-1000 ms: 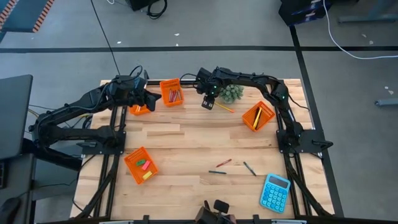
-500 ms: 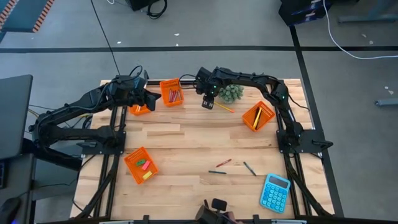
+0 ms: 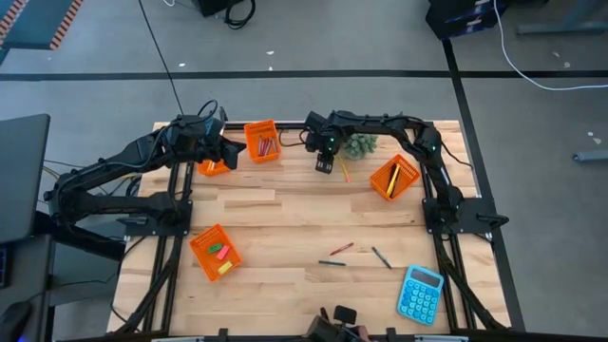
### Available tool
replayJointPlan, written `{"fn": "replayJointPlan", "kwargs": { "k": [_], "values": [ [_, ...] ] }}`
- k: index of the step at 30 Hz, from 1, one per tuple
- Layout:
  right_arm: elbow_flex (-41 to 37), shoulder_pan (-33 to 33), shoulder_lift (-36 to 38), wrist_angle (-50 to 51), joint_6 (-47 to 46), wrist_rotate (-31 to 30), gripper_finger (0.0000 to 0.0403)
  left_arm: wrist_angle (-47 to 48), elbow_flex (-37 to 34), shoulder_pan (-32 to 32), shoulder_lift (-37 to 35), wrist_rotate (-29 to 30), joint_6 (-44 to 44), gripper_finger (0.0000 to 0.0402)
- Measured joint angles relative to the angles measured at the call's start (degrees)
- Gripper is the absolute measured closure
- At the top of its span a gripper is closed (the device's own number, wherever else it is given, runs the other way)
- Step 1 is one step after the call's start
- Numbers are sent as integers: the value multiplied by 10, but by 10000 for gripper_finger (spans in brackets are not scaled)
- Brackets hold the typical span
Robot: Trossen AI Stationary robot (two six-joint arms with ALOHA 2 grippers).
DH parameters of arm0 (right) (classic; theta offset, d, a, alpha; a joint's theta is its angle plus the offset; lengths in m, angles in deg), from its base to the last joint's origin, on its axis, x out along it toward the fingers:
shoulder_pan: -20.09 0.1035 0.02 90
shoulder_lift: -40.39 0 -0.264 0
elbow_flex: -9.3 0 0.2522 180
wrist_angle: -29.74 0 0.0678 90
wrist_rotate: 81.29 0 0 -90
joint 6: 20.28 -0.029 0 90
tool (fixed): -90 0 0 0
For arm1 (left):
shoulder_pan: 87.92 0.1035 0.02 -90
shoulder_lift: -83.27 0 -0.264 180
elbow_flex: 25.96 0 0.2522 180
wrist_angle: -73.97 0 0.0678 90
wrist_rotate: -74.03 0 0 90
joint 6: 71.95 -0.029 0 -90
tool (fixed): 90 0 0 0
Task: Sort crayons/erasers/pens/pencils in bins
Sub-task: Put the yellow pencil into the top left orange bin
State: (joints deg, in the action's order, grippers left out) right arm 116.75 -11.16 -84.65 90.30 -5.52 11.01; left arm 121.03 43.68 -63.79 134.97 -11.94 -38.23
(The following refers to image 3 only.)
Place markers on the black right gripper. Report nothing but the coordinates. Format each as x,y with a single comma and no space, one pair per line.
322,133

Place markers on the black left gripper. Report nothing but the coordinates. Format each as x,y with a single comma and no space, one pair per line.
202,138

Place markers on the brown crayon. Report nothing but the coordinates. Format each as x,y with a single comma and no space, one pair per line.
259,146

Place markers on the pinkish red crayon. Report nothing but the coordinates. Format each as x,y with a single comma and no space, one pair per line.
267,148

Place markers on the grey crayon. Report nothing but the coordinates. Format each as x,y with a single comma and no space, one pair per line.
271,145
275,144

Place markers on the yellow pencil orange tip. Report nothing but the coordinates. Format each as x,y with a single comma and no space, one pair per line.
345,171

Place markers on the green eraser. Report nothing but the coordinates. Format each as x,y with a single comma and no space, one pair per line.
215,248

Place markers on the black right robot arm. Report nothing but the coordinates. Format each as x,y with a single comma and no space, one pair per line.
380,124

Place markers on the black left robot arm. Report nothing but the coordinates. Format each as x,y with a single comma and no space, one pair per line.
95,171

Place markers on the orange plastic mesh bin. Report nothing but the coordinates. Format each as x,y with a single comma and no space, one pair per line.
204,263
219,170
254,128
408,178

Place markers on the green plant in white pot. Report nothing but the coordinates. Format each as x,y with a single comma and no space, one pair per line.
361,145

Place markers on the dark teal crayon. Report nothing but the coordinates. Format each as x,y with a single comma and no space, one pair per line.
332,262

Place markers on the dark pen on table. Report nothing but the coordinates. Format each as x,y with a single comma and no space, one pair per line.
381,257

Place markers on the black and blue box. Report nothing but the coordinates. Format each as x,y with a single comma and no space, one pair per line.
463,16

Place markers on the black handheld device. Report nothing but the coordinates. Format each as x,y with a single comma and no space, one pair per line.
345,314

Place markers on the blue calculator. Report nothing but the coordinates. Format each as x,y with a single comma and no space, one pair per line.
420,295

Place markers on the dark grey monitor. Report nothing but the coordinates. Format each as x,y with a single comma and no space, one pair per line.
24,176

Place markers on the grey mat with striped edge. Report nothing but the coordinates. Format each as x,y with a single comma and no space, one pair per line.
38,21

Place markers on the black desk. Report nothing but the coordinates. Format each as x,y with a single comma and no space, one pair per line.
28,275

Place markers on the grey metal table leg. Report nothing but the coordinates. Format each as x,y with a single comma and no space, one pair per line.
565,26

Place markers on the grey metal bar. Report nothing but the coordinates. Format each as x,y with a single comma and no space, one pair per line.
589,156

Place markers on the black computer mouse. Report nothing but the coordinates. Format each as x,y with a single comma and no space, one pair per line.
14,320

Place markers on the black metal table frame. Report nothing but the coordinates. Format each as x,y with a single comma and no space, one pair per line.
285,126

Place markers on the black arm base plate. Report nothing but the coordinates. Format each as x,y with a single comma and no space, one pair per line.
142,228
475,214

